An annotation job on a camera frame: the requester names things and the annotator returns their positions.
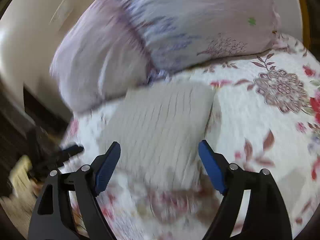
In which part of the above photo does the grey knit garment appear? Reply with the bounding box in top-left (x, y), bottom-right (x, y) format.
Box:
top-left (97, 81), bottom-right (215, 190)

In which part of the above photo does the lilac floral pillow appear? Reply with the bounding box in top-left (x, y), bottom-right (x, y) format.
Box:
top-left (118, 0), bottom-right (280, 72)

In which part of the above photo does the white wall switch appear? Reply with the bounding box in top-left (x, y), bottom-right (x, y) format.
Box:
top-left (49, 0), bottom-right (73, 27)

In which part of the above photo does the white floral bedspread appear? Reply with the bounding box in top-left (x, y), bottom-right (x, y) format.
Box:
top-left (62, 35), bottom-right (319, 239)

